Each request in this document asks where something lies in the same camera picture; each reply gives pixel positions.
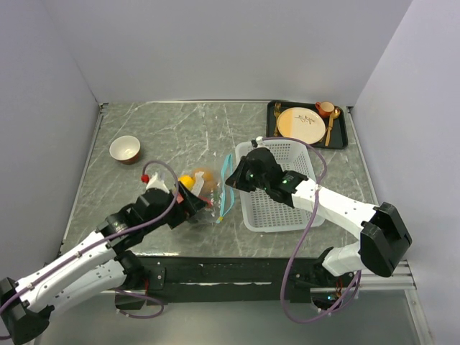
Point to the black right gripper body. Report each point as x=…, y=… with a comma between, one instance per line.
x=254, y=181

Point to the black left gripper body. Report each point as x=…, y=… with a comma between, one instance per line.
x=172, y=219

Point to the yellow orange fruit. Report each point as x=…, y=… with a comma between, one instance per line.
x=187, y=181

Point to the clear zip top bag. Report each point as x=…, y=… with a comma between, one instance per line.
x=223, y=198

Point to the brown kiwi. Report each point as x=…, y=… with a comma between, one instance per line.
x=209, y=187

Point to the orange mango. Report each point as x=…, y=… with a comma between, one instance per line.
x=207, y=175

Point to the red chili pepper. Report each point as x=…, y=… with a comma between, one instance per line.
x=207, y=201

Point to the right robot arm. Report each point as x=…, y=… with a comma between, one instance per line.
x=382, y=238

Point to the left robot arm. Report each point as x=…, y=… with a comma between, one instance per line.
x=102, y=261

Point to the white plastic basket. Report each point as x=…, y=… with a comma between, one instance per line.
x=260, y=212

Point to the white brown bowl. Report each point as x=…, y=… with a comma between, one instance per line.
x=125, y=149

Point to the cream orange plate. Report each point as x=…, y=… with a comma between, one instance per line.
x=302, y=124

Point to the gold fork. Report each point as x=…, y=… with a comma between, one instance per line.
x=276, y=113

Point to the orange coffee cup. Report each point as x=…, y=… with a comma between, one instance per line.
x=324, y=108

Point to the gold spoon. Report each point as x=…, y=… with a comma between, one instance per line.
x=334, y=115

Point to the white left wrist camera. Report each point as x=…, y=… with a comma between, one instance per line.
x=155, y=181

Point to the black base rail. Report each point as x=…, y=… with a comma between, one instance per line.
x=204, y=280

